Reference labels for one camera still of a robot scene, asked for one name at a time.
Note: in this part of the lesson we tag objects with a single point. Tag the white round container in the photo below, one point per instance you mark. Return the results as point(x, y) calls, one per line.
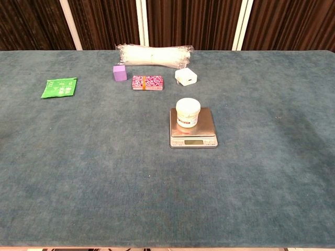
point(188, 112)

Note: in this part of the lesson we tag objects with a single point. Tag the small digital scale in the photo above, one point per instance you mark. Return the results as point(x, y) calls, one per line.
point(193, 136)

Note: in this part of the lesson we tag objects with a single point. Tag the pink patterned flat box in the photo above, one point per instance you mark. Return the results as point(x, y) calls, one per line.
point(147, 82)

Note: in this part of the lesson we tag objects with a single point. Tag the white charger adapter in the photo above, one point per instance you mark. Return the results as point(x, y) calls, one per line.
point(185, 77)

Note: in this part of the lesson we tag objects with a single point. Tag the teal table cloth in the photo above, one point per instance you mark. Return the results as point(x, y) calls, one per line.
point(131, 170)

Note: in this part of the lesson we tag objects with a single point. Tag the clear plastic straw bundle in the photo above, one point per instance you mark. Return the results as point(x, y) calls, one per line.
point(154, 57)

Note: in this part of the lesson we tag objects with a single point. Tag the purple cube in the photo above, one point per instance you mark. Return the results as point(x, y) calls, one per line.
point(120, 73)

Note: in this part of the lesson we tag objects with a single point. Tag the dark brown slatted panel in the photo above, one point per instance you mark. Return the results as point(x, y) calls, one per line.
point(293, 24)
point(193, 23)
point(104, 23)
point(28, 24)

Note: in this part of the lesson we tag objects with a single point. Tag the green foil packet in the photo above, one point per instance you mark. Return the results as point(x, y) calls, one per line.
point(59, 88)

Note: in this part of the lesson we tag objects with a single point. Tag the white partition post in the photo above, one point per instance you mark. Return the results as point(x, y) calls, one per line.
point(70, 24)
point(142, 23)
point(242, 24)

